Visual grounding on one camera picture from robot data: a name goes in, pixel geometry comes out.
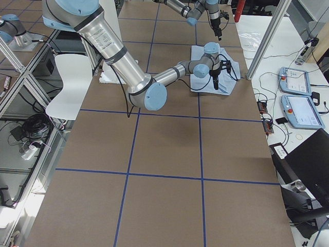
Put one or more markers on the clear plastic bag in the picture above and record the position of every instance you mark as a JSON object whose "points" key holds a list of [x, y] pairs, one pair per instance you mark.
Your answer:
{"points": [[250, 40]]}

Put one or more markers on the upper orange black electronics box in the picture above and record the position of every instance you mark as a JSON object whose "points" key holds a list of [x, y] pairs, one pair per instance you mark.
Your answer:
{"points": [[262, 106]]}

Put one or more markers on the aluminium frame post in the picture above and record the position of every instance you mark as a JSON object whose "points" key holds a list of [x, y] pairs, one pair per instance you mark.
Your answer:
{"points": [[269, 34]]}

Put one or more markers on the blue teach pendant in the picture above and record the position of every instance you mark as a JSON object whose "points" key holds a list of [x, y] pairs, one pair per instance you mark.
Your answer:
{"points": [[294, 81], [301, 112]]}

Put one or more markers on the white power strip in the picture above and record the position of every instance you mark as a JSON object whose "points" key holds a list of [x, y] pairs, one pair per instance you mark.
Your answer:
{"points": [[30, 152]]}

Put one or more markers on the small black card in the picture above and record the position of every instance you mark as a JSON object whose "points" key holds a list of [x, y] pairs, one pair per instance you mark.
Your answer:
{"points": [[281, 120]]}

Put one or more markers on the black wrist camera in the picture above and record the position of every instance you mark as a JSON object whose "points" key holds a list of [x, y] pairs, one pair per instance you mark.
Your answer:
{"points": [[226, 65], [224, 14]]}

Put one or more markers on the red cylinder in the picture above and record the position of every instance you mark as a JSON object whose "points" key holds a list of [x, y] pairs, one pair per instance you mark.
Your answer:
{"points": [[239, 10]]}

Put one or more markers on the aluminium frame rack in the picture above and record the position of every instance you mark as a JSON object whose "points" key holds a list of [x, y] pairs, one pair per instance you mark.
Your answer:
{"points": [[24, 122]]}

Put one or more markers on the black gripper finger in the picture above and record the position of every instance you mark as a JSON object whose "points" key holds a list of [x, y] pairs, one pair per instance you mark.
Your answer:
{"points": [[218, 33], [215, 83]]}

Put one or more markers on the black device on desk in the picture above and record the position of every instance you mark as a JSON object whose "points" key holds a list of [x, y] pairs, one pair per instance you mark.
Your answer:
{"points": [[315, 98]]}

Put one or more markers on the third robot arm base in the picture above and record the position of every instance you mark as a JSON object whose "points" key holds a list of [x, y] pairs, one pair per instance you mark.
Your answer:
{"points": [[15, 35]]}

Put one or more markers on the orange black electronics box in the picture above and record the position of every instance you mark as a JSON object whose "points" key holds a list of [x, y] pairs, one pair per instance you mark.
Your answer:
{"points": [[267, 125], [262, 106]]}

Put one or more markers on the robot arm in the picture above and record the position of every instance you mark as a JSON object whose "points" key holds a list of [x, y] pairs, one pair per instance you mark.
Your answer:
{"points": [[144, 91], [192, 15]]}

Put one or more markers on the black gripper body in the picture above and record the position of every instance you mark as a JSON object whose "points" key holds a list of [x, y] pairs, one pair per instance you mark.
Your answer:
{"points": [[214, 73], [215, 22]]}

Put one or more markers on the black laptop computer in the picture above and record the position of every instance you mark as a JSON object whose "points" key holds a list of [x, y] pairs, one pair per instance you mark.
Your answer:
{"points": [[308, 162]]}

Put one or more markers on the upper blue teach pendant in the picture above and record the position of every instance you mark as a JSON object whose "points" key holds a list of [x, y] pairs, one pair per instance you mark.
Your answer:
{"points": [[294, 81]]}

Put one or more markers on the lower orange black electronics box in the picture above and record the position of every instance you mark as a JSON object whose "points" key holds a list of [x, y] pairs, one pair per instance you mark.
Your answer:
{"points": [[267, 125]]}

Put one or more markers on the lower blue teach pendant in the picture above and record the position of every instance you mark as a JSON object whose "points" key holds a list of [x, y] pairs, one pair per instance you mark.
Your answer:
{"points": [[301, 112]]}

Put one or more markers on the white curved paper sheet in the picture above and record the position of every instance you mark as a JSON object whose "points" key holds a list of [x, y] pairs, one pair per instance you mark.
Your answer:
{"points": [[76, 74]]}

